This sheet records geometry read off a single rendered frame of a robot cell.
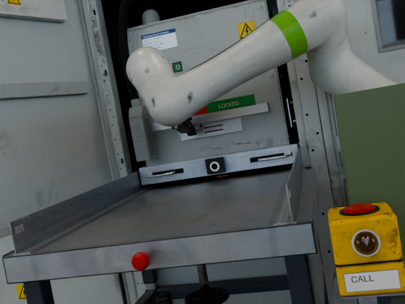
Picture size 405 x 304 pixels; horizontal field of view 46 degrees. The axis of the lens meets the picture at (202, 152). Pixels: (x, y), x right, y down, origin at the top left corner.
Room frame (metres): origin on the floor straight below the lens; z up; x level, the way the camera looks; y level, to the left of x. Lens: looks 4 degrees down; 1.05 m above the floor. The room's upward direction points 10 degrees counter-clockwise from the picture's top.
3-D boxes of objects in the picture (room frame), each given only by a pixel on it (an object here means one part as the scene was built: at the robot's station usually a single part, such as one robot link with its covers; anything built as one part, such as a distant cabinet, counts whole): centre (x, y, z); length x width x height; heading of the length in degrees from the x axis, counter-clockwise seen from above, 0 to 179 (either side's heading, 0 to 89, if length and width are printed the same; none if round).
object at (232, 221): (1.22, 0.05, 0.82); 0.68 x 0.62 x 0.06; 166
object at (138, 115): (1.57, 0.18, 1.04); 0.08 x 0.05 x 0.17; 166
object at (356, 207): (0.61, -0.19, 0.90); 0.04 x 0.04 x 0.02
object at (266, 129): (1.59, -0.04, 1.15); 0.48 x 0.01 x 0.48; 76
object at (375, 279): (0.61, -0.19, 0.85); 0.08 x 0.08 x 0.10; 76
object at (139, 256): (0.87, 0.14, 0.82); 0.04 x 0.03 x 0.03; 166
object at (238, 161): (1.60, -0.04, 0.89); 0.54 x 0.05 x 0.06; 76
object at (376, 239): (0.57, -0.17, 0.87); 0.03 x 0.01 x 0.03; 76
